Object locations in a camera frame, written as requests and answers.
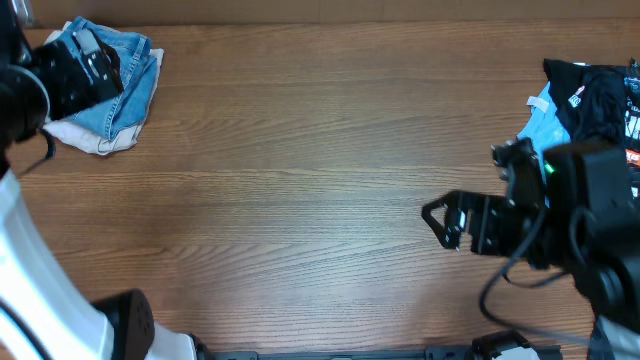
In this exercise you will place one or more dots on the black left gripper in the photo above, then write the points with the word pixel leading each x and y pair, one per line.
pixel 56 62

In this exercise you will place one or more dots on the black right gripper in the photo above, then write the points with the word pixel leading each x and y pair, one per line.
pixel 494 209

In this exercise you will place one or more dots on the blue denim jeans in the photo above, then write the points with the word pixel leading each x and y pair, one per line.
pixel 125 85

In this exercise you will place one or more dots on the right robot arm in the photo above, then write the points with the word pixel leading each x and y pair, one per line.
pixel 571 208

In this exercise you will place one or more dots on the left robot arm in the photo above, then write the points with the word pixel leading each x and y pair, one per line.
pixel 44 315

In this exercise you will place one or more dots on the folded beige trousers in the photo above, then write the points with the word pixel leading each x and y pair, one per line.
pixel 100 140

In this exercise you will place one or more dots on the light blue garment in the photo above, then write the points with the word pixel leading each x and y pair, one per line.
pixel 544 127

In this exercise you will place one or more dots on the black printed t-shirt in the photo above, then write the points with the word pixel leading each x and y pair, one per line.
pixel 599 102

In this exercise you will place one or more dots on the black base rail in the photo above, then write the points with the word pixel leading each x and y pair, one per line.
pixel 454 352

